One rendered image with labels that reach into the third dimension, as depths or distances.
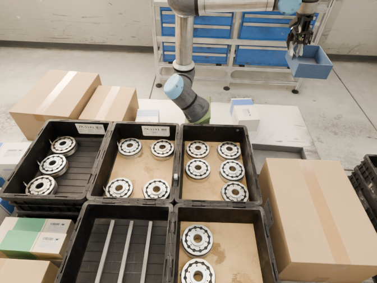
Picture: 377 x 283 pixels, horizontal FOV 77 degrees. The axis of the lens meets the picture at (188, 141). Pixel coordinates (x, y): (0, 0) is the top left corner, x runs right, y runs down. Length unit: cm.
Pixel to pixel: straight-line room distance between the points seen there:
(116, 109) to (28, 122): 43
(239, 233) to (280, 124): 82
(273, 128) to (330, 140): 129
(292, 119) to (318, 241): 87
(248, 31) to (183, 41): 158
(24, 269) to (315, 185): 99
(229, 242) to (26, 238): 66
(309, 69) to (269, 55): 167
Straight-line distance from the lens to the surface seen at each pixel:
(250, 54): 283
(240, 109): 142
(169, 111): 151
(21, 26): 439
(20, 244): 96
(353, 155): 267
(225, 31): 270
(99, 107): 135
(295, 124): 156
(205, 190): 97
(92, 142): 121
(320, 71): 126
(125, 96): 139
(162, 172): 102
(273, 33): 279
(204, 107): 126
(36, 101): 145
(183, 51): 123
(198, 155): 104
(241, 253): 88
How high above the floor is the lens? 165
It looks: 46 degrees down
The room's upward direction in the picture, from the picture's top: 2 degrees clockwise
